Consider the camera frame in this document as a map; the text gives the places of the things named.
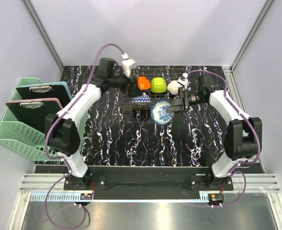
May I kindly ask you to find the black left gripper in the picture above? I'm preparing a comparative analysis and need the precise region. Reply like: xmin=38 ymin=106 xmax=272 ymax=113
xmin=108 ymin=67 xmax=143 ymax=98

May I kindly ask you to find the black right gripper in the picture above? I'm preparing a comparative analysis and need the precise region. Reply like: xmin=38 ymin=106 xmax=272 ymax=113
xmin=166 ymin=87 xmax=206 ymax=115

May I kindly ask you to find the blue white zigzag bowl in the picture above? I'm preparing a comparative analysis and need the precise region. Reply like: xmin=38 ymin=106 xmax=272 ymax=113
xmin=130 ymin=93 xmax=152 ymax=104

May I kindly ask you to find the orange bowl white inside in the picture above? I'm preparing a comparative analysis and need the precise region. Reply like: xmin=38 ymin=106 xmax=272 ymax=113
xmin=138 ymin=76 xmax=151 ymax=91

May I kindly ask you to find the yellow floral scalloped bowl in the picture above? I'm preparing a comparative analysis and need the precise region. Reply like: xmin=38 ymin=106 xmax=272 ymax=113
xmin=167 ymin=80 xmax=182 ymax=95

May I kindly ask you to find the blue white floral bowl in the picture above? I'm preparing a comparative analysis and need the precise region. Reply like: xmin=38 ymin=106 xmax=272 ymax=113
xmin=151 ymin=100 xmax=175 ymax=126

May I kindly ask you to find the white bowl dark blue outside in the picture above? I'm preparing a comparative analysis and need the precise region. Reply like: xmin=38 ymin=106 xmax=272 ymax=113
xmin=151 ymin=77 xmax=167 ymax=93

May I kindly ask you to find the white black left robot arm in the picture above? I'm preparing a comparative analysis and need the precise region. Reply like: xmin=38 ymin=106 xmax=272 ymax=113
xmin=45 ymin=54 xmax=142 ymax=190

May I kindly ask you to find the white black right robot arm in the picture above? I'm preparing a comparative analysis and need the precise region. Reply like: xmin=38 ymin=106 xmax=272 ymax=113
xmin=167 ymin=70 xmax=262 ymax=190

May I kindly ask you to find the black marble pattern mat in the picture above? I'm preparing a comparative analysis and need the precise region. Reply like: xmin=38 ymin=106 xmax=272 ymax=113
xmin=59 ymin=65 xmax=249 ymax=168

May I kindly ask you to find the blue edged black clipboard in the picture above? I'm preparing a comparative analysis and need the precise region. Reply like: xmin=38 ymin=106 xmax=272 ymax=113
xmin=12 ymin=81 xmax=72 ymax=109

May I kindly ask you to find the pink edged black clipboard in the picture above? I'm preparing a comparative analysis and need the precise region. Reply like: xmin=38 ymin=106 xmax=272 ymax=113
xmin=6 ymin=98 xmax=63 ymax=133

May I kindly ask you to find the green plastic file basket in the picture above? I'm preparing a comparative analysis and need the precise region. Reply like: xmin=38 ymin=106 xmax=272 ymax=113
xmin=0 ymin=78 xmax=48 ymax=161

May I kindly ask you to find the grey wire dish rack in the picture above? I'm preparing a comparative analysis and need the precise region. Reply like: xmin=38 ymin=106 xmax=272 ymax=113
xmin=117 ymin=66 xmax=185 ymax=112

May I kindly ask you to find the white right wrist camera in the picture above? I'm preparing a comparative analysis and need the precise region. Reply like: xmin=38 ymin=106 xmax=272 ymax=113
xmin=177 ymin=73 xmax=189 ymax=90

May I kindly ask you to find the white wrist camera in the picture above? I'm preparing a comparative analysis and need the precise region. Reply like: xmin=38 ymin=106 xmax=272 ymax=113
xmin=121 ymin=57 xmax=137 ymax=78
xmin=177 ymin=73 xmax=189 ymax=90

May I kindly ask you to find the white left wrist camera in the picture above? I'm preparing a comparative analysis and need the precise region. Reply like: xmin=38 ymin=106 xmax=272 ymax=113
xmin=121 ymin=57 xmax=137 ymax=78

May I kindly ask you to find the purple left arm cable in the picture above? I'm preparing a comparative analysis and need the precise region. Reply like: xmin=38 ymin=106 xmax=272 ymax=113
xmin=45 ymin=43 xmax=129 ymax=227

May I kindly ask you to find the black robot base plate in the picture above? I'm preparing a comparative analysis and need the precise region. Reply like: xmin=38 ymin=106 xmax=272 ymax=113
xmin=64 ymin=173 xmax=234 ymax=191

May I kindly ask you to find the aluminium frame rail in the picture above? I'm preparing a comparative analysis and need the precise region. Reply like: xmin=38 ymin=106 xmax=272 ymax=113
xmin=20 ymin=173 xmax=280 ymax=203

